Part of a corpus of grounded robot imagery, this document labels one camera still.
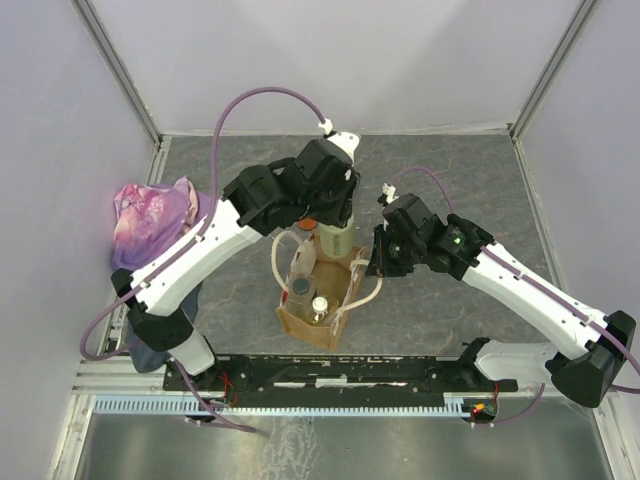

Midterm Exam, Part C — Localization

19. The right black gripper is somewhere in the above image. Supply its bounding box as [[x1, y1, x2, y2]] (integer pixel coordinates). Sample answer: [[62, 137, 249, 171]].
[[365, 224, 424, 278]]

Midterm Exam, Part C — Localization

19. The green bottle white cap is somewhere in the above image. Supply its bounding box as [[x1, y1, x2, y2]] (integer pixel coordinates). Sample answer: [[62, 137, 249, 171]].
[[317, 217, 355, 259]]

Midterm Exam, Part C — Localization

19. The orange bottle dark blue cap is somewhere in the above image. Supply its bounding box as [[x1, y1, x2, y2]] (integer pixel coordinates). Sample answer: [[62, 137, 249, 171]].
[[298, 218, 317, 231]]

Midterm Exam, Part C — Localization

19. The burlap watermelon canvas bag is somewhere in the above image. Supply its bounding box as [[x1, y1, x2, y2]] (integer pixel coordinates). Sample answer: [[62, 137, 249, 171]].
[[270, 231, 383, 351]]

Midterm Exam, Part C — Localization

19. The clear yellow bottle white cap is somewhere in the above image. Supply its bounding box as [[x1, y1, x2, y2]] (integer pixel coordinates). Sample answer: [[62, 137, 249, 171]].
[[311, 296, 329, 325]]

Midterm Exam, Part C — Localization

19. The clear square bottle grey cap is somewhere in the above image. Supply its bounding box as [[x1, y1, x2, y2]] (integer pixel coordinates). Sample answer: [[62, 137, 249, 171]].
[[284, 273, 317, 321]]

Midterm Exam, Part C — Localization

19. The pink purple cloth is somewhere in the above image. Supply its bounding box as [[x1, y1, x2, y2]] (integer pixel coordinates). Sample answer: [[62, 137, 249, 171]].
[[112, 176, 211, 271]]

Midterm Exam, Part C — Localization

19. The dark blue towel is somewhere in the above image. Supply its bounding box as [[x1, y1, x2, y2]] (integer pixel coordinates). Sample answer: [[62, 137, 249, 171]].
[[125, 288, 199, 373]]

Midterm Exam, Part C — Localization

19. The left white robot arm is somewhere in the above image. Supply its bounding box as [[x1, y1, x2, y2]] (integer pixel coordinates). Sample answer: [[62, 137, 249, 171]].
[[113, 132, 360, 390]]

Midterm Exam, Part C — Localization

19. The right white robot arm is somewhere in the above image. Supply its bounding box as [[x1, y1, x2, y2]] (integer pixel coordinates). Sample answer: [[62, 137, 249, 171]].
[[366, 184, 639, 408]]

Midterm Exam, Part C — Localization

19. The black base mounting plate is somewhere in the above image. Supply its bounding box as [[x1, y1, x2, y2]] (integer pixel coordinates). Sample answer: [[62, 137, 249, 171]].
[[193, 354, 518, 393]]

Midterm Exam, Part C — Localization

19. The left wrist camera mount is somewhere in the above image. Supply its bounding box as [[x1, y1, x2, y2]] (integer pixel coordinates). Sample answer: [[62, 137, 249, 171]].
[[318, 119, 361, 164]]

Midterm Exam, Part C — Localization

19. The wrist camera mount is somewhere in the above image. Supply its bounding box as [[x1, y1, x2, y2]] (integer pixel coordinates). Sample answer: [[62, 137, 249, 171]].
[[377, 183, 397, 207], [318, 119, 361, 164]]

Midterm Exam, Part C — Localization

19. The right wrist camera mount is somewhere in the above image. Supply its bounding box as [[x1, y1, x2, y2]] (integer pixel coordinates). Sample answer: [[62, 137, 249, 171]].
[[377, 183, 397, 207]]

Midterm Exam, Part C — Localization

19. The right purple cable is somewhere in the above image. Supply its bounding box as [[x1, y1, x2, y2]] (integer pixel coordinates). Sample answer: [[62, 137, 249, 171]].
[[381, 166, 640, 429]]

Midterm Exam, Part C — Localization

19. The purple cable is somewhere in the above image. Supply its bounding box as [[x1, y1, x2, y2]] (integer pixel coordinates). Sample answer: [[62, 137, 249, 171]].
[[79, 87, 333, 434], [381, 166, 640, 429]]

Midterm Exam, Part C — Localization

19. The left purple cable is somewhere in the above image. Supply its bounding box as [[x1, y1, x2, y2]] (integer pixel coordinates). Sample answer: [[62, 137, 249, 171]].
[[79, 87, 333, 434]]

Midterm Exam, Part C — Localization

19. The light blue cable duct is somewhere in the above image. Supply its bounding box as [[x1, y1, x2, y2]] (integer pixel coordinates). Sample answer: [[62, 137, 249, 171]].
[[92, 395, 496, 414]]

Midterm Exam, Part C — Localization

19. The right aluminium frame post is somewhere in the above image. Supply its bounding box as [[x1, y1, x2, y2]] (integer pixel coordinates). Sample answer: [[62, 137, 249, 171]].
[[509, 0, 600, 142]]

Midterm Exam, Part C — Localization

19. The aluminium frame post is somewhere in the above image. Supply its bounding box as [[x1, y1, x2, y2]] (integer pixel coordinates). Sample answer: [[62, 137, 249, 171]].
[[70, 0, 162, 144], [509, 0, 600, 142]]

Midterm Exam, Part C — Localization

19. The left aluminium frame post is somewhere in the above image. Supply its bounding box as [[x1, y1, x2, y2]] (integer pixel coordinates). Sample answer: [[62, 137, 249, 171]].
[[70, 0, 162, 144]]

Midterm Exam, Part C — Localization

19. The aluminium front rail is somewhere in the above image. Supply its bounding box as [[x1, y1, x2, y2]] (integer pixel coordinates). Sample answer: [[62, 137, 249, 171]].
[[73, 356, 537, 398]]

